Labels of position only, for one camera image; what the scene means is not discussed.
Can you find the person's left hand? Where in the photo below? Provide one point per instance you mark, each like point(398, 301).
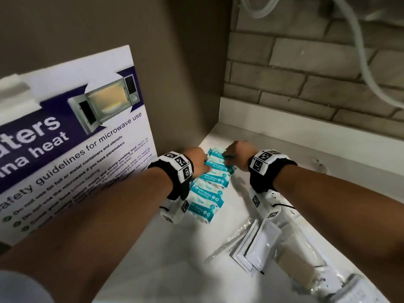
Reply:
point(196, 160)

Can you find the person's right hand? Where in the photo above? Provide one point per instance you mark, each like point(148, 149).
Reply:
point(241, 154)

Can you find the person's left fingers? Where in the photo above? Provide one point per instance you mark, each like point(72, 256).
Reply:
point(206, 168)

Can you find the person's right fingers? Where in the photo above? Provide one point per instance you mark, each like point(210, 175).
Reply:
point(228, 155)

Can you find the row of teal wipe packets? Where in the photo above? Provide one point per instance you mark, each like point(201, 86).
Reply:
point(210, 194)

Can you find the person's right forearm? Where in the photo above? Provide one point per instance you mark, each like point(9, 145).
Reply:
point(341, 211)

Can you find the person's left forearm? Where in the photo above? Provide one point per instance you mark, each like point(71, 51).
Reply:
point(94, 236)

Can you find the clear plastic wrapper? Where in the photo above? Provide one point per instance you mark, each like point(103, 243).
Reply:
point(225, 244)

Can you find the clear packet with wooden cutlery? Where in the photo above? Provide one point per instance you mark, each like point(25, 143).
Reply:
point(303, 265)

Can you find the microwave safety sign board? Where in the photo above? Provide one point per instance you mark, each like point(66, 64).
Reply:
point(75, 145)

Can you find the clear lidded container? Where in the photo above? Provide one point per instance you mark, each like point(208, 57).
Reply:
point(359, 291)

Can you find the white clip on sign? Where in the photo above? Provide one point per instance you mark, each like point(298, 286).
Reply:
point(15, 97)

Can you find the grey sleeve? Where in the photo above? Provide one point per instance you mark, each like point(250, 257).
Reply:
point(22, 288)

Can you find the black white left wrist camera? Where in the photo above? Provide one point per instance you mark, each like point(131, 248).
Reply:
point(176, 173)

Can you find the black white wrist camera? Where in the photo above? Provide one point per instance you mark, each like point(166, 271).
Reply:
point(265, 173)
point(176, 173)

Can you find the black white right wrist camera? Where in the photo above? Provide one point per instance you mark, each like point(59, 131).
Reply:
point(265, 173)

